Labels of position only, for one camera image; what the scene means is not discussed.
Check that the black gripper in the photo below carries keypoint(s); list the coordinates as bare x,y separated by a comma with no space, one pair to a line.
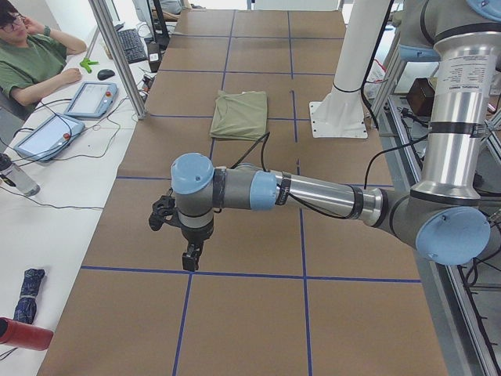
197,233

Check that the olive green long-sleeve shirt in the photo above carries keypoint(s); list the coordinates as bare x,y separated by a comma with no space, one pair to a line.
241,116

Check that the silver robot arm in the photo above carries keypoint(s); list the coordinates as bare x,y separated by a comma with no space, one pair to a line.
240,51

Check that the folded navy plaid umbrella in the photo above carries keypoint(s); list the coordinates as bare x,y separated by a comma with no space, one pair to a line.
26,307

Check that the clear water bottle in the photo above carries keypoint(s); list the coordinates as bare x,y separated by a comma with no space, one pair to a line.
15,177

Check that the near blue teach pendant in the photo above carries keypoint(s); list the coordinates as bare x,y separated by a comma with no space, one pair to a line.
49,138

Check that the blue teach pendant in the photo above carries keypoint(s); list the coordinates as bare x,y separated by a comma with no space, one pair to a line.
92,100
49,138

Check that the far blue teach pendant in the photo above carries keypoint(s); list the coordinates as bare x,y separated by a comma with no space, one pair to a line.
92,100

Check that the red cylindrical bottle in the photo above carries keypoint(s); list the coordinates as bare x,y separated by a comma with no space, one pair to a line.
25,336

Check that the black computer mouse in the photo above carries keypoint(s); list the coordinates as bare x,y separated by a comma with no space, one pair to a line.
105,74

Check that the black keyboard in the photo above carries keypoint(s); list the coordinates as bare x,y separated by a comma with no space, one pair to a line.
132,45

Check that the green plastic toy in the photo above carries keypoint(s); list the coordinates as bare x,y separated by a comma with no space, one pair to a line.
87,64

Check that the person in green shirt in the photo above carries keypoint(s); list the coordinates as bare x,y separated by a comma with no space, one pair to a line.
33,58

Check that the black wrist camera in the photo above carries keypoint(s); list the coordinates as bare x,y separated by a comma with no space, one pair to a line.
163,212

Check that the white camera mast base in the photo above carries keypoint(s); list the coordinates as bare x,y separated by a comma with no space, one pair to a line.
340,114

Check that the aluminium frame post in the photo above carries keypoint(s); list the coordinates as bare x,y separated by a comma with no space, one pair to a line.
106,27

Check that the aluminium side rail frame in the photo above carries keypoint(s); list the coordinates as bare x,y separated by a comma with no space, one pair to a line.
439,216

